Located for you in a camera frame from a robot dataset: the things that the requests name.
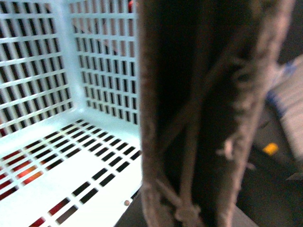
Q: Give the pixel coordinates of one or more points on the brown basket handle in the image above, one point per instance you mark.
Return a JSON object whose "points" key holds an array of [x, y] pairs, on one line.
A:
{"points": [[206, 67]]}

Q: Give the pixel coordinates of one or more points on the light teal plastic basket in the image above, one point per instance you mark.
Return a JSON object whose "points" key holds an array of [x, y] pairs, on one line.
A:
{"points": [[69, 112]]}

